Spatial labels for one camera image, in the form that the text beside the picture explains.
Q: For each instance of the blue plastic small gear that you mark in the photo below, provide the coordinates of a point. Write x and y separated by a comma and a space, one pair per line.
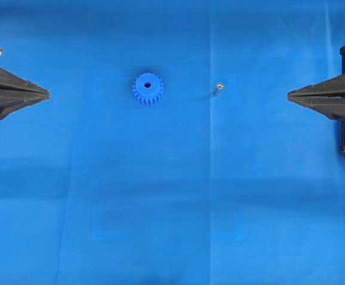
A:
148, 88

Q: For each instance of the blue cloth mat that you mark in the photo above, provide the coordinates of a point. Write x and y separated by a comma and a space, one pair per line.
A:
241, 188

